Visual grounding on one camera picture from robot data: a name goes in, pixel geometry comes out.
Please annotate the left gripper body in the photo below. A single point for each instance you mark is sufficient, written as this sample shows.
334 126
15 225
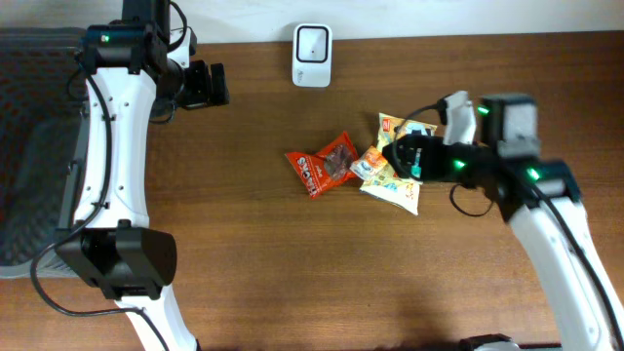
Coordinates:
214 84

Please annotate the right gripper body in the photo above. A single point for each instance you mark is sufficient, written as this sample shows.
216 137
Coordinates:
412 157

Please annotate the teal tissue pack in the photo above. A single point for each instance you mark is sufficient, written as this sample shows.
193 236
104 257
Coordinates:
415 168

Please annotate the pale yellow snack bag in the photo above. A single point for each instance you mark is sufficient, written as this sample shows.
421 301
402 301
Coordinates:
386 185

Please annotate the small orange white carton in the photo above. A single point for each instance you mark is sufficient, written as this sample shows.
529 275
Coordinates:
369 164

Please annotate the orange snack bag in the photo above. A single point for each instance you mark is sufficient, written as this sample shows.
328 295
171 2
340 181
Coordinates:
328 168

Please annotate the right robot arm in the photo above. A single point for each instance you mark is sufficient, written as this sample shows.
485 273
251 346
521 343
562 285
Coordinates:
495 146

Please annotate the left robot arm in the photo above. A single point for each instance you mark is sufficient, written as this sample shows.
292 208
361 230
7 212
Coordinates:
138 71

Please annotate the white barcode scanner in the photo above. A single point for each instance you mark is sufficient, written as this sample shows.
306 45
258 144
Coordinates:
312 55

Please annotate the dark grey plastic basket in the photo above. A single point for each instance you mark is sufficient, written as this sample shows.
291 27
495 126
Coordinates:
44 130

